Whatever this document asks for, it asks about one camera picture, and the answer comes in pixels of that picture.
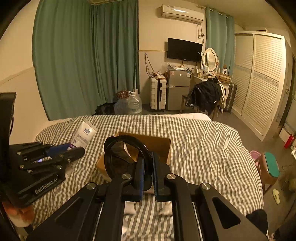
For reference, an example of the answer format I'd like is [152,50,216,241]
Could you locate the white oval vanity mirror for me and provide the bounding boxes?
[201,48,219,75]

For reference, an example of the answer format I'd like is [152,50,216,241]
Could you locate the large green curtain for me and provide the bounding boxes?
[32,1,139,121]

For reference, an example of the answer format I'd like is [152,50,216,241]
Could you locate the black garment on bed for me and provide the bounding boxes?
[246,209,268,235]

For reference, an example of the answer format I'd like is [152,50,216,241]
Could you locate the cardboard box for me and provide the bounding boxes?
[96,132,171,181]

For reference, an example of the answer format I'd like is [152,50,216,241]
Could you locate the black television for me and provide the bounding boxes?
[167,38,202,63]

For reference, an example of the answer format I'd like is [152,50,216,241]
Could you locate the silver mini fridge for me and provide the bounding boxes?
[166,70,191,111]

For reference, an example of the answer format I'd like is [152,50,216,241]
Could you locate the small green curtain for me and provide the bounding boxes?
[205,8,235,76]

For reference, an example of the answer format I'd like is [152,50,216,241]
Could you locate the green stool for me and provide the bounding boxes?
[255,152,280,195]

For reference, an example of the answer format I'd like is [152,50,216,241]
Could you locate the black clothes on chair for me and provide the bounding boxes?
[185,77,224,114]

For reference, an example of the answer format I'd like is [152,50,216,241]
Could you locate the red fire extinguisher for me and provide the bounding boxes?
[284,134,295,149]

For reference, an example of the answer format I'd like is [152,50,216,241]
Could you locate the white suitcase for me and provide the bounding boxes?
[150,75,167,110]

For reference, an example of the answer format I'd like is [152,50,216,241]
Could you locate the white louvered wardrobe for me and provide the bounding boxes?
[232,32,287,141]

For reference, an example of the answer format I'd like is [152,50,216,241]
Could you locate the dark suitcase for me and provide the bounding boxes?
[224,83,237,113]

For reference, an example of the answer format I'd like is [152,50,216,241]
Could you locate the wall air conditioner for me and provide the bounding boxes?
[161,4,204,24]

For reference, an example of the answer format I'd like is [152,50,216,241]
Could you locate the checkered bed duvet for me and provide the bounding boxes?
[32,115,263,240]

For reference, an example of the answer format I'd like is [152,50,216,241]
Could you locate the large water bottle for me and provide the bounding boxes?
[127,91,142,114]

